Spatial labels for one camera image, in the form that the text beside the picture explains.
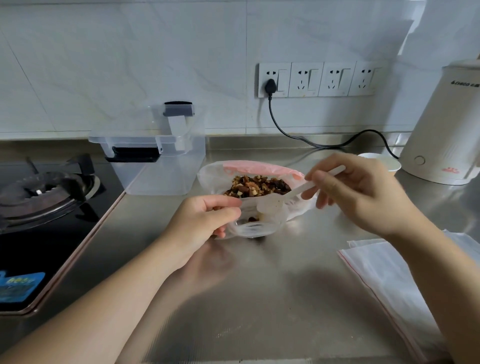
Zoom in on person's right hand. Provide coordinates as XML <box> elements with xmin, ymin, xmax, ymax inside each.
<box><xmin>301</xmin><ymin>153</ymin><xmax>414</xmax><ymax>238</ymax></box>

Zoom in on person's left hand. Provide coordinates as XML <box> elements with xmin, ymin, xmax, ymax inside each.
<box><xmin>164</xmin><ymin>194</ymin><xmax>243</xmax><ymax>269</ymax></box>

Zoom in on small clear zip bag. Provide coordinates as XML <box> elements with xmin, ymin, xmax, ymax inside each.
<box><xmin>224</xmin><ymin>195</ymin><xmax>290</xmax><ymax>240</ymax></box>

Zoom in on white plastic spoon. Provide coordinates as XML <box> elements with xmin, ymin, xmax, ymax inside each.
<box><xmin>256</xmin><ymin>165</ymin><xmax>347</xmax><ymax>216</ymax></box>

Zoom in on person's right forearm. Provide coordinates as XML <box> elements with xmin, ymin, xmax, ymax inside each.
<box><xmin>382</xmin><ymin>212</ymin><xmax>480</xmax><ymax>364</ymax></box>

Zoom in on person's left forearm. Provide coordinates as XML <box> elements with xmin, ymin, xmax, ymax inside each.
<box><xmin>0</xmin><ymin>238</ymin><xmax>196</xmax><ymax>364</ymax></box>

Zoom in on large clear red-zip bag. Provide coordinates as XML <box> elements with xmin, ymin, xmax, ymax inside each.
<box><xmin>197</xmin><ymin>160</ymin><xmax>320</xmax><ymax>223</ymax></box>

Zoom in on mixed nuts and dried fruit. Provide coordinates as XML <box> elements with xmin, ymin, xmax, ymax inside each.
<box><xmin>224</xmin><ymin>174</ymin><xmax>293</xmax><ymax>199</ymax></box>

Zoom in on clear plastic storage box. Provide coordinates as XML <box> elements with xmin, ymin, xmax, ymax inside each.
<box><xmin>108</xmin><ymin>104</ymin><xmax>207</xmax><ymax>196</ymax></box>

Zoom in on white paper cup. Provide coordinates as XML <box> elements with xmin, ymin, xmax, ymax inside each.
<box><xmin>357</xmin><ymin>152</ymin><xmax>402</xmax><ymax>178</ymax></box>

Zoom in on clear lid with grey latches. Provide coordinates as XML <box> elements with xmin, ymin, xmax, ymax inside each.
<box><xmin>88</xmin><ymin>101</ymin><xmax>196</xmax><ymax>163</ymax></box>

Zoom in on white electric kettle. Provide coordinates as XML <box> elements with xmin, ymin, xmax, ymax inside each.
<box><xmin>398</xmin><ymin>59</ymin><xmax>480</xmax><ymax>186</ymax></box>

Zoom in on stack of clear zip bags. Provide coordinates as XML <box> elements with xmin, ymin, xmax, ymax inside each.
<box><xmin>337</xmin><ymin>229</ymin><xmax>480</xmax><ymax>363</ymax></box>

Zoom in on black burner grate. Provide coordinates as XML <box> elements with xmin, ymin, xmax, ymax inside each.
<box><xmin>0</xmin><ymin>153</ymin><xmax>101</xmax><ymax>234</ymax></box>

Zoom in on black glass gas cooktop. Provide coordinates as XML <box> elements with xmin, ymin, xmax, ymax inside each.
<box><xmin>0</xmin><ymin>151</ymin><xmax>127</xmax><ymax>316</ymax></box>

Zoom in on blue sticker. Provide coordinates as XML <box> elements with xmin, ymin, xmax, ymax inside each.
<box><xmin>0</xmin><ymin>271</ymin><xmax>46</xmax><ymax>304</ymax></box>

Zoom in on black power cable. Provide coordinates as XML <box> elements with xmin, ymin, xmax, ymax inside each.
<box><xmin>268</xmin><ymin>95</ymin><xmax>400</xmax><ymax>160</ymax></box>

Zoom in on white wall socket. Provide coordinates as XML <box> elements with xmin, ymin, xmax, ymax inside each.
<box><xmin>288</xmin><ymin>62</ymin><xmax>324</xmax><ymax>98</ymax></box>
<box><xmin>348</xmin><ymin>61</ymin><xmax>388</xmax><ymax>97</ymax></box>
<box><xmin>318</xmin><ymin>62</ymin><xmax>357</xmax><ymax>97</ymax></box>
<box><xmin>258</xmin><ymin>62</ymin><xmax>292</xmax><ymax>99</ymax></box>

